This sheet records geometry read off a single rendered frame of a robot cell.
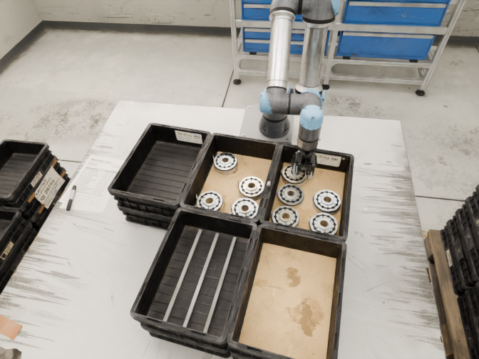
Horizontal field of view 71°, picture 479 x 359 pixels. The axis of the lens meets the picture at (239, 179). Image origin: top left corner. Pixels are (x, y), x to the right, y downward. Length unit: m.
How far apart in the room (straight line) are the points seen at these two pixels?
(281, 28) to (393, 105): 2.10
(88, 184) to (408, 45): 2.59
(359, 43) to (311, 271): 2.26
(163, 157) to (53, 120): 2.03
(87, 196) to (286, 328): 1.07
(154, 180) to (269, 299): 0.69
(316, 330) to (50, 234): 1.14
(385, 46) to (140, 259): 2.52
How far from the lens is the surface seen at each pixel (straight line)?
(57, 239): 1.64
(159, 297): 1.21
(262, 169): 1.44
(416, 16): 3.09
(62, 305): 1.48
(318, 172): 1.45
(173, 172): 1.48
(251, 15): 3.01
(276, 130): 1.58
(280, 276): 1.20
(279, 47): 1.28
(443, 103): 3.45
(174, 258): 1.26
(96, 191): 1.71
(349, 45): 3.11
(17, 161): 2.42
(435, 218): 2.55
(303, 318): 1.16
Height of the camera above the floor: 1.93
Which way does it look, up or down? 51 degrees down
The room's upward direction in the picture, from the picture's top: 4 degrees counter-clockwise
